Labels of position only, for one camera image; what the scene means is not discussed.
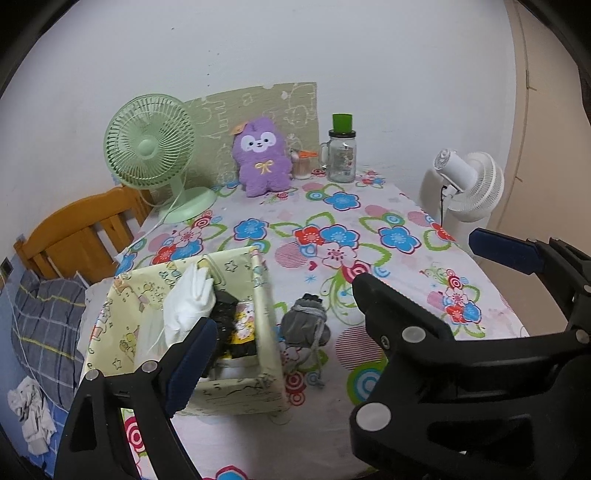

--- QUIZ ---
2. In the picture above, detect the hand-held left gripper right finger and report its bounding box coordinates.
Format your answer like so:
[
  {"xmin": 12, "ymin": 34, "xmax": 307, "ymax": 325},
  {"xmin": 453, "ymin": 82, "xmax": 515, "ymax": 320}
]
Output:
[{"xmin": 349, "ymin": 273, "xmax": 591, "ymax": 480}]

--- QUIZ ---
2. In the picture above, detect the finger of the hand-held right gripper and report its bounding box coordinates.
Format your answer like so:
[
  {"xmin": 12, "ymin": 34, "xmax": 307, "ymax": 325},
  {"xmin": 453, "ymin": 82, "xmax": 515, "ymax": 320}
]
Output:
[{"xmin": 468, "ymin": 228, "xmax": 591, "ymax": 331}]

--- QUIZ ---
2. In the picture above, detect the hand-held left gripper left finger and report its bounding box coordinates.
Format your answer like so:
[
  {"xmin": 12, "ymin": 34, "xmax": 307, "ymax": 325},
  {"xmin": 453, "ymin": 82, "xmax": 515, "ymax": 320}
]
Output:
[{"xmin": 53, "ymin": 318, "xmax": 218, "ymax": 480}]

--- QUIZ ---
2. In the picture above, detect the yellow cartoon storage box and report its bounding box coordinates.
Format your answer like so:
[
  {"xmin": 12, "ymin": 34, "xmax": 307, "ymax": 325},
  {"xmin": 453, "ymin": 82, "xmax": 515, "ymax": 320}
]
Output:
[{"xmin": 78, "ymin": 244, "xmax": 289, "ymax": 416}]

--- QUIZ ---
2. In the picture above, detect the white cloth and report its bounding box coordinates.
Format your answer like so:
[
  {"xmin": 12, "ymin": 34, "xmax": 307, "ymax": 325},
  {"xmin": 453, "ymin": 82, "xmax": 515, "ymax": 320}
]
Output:
[
  {"xmin": 134, "ymin": 265, "xmax": 218, "ymax": 365},
  {"xmin": 7, "ymin": 376, "xmax": 58, "ymax": 455}
]

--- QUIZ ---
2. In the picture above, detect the black cloth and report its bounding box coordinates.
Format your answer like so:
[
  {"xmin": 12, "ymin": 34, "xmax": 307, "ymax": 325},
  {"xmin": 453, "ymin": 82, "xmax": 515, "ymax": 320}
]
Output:
[{"xmin": 203, "ymin": 291, "xmax": 259, "ymax": 370}]

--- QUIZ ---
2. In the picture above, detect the yellow cartoon pouch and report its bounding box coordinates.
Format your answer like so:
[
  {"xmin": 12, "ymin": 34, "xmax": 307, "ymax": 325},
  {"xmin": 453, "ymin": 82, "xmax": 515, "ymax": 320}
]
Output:
[{"xmin": 231, "ymin": 302, "xmax": 259, "ymax": 347}]

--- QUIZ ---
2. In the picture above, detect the white standing fan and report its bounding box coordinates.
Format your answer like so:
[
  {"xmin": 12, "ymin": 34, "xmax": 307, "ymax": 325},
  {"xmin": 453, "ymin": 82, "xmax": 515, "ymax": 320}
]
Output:
[{"xmin": 419, "ymin": 148, "xmax": 505, "ymax": 243}]

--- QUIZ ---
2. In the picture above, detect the floral tablecloth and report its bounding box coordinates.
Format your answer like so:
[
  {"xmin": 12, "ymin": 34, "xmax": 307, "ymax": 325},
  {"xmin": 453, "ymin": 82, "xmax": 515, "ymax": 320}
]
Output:
[{"xmin": 78, "ymin": 166, "xmax": 529, "ymax": 480}]

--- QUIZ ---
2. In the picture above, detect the glass jar with green lid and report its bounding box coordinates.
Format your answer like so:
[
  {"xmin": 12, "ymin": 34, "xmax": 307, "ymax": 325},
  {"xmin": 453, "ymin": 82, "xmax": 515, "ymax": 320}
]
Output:
[{"xmin": 318, "ymin": 113, "xmax": 358, "ymax": 183}]

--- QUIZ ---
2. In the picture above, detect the beige wooden door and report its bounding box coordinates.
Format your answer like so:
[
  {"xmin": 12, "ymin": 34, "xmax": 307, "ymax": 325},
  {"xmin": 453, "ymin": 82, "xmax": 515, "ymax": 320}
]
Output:
[{"xmin": 503, "ymin": 0, "xmax": 591, "ymax": 245}]

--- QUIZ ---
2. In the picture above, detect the cotton swab container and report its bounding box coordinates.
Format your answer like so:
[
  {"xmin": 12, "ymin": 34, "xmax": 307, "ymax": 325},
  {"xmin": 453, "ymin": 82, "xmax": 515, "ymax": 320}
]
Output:
[{"xmin": 290, "ymin": 148, "xmax": 319, "ymax": 181}]

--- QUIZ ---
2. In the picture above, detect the grey plaid pillow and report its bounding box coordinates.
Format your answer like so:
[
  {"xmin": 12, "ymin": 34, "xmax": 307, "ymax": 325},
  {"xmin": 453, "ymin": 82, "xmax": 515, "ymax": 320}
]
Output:
[{"xmin": 9, "ymin": 270, "xmax": 88, "ymax": 407}]

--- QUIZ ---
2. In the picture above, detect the crumpled white cloth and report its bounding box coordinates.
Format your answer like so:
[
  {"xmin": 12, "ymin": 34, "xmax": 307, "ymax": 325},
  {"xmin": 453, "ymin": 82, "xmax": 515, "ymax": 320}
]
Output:
[{"xmin": 7, "ymin": 376, "xmax": 58, "ymax": 455}]

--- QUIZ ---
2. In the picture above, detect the purple plush toy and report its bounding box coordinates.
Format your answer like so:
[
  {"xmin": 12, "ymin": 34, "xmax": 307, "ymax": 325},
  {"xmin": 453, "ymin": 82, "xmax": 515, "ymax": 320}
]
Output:
[{"xmin": 232, "ymin": 116, "xmax": 294, "ymax": 198}]

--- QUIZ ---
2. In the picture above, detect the blue bed sheet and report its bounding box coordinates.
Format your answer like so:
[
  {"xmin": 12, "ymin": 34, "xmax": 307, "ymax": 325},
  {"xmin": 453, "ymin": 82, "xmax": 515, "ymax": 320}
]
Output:
[{"xmin": 0, "ymin": 277, "xmax": 70, "ymax": 472}]

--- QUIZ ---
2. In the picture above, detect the wooden bed headboard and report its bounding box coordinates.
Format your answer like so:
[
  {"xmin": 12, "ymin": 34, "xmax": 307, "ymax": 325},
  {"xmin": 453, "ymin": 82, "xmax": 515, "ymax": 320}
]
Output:
[{"xmin": 13, "ymin": 187, "xmax": 155, "ymax": 282}]

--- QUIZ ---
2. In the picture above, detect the green patterned board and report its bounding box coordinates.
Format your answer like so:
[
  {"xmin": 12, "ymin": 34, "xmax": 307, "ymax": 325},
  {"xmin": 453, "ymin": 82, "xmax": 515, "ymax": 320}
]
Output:
[{"xmin": 185, "ymin": 82, "xmax": 320, "ymax": 185}]

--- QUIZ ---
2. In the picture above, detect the green desk fan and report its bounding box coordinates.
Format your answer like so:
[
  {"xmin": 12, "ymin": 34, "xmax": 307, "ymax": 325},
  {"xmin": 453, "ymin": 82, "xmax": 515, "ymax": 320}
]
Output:
[{"xmin": 104, "ymin": 92, "xmax": 218, "ymax": 224}]

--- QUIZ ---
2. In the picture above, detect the white fan cable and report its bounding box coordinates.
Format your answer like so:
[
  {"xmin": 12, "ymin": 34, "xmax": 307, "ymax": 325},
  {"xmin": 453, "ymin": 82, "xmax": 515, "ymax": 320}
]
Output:
[{"xmin": 115, "ymin": 185, "xmax": 185, "ymax": 259}]

